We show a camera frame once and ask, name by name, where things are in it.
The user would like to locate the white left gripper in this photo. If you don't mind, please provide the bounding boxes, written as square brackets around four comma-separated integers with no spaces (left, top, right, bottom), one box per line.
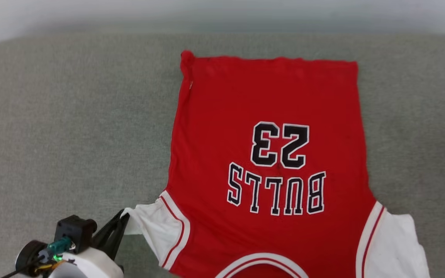
[49,209,130,278]

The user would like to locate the red Bulls basketball jersey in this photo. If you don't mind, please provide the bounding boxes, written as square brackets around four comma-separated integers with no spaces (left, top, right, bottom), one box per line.
[121,50,431,278]

